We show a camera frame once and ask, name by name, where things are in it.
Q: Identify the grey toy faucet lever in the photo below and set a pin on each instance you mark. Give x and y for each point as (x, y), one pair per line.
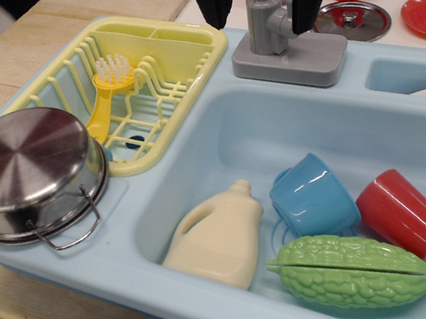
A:
(270, 50)

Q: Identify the yellow dish rack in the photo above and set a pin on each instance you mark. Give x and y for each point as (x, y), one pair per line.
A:
(172, 63)

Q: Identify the steel pot lid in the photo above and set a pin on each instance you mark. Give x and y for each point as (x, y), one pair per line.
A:
(360, 21)

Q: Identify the red toy cup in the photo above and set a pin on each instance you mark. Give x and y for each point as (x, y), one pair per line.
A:
(394, 209)

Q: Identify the stainless steel pot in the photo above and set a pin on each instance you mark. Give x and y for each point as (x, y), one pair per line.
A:
(52, 174)

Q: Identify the green toy bitter gourd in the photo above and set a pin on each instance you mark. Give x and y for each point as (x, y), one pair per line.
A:
(349, 272)

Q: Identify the blue toy cup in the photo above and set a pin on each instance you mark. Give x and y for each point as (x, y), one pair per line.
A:
(311, 200)

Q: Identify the cream toy detergent bottle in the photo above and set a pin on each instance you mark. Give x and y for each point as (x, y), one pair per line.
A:
(219, 239)

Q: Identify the yellow dish brush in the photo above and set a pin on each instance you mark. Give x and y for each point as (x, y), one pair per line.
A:
(114, 75)

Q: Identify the light blue toy sink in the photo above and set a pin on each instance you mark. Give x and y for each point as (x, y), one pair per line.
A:
(370, 121)

